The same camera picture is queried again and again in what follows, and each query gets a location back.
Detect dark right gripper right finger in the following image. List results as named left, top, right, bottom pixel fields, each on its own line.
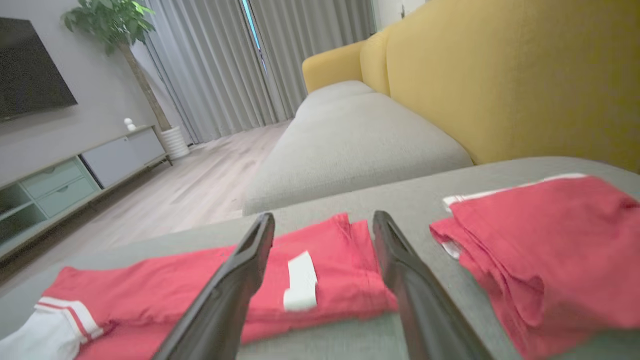
left=372, top=210, right=493, bottom=360

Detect red shorts with white stripe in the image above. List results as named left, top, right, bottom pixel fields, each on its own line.
left=430, top=173, right=640, bottom=360

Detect yellow sofa armrest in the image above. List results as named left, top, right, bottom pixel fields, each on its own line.
left=301, top=40, right=368, bottom=94

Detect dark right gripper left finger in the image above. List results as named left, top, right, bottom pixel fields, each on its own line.
left=152, top=212, right=276, bottom=360

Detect grey and green TV cabinet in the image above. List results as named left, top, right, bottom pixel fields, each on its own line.
left=0, top=125, right=172, bottom=262

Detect red jersey with white sleeves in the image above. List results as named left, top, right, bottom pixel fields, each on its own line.
left=0, top=212, right=399, bottom=360

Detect green potted tree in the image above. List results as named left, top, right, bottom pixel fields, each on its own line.
left=61, top=0, right=173, bottom=132

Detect small grey sofa seat cushion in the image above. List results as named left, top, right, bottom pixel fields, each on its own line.
left=295, top=80, right=377, bottom=119

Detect grey curtain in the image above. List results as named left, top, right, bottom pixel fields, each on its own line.
left=144, top=0, right=279, bottom=144
left=249, top=0, right=377, bottom=123

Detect white ribbed plant pot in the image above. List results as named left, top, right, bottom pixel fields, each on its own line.
left=160, top=126, right=191, bottom=161

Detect black flat television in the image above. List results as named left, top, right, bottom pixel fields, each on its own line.
left=0, top=17, right=78, bottom=122

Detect yellow sofa backrest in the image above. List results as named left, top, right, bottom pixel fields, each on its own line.
left=360, top=0, right=640, bottom=174

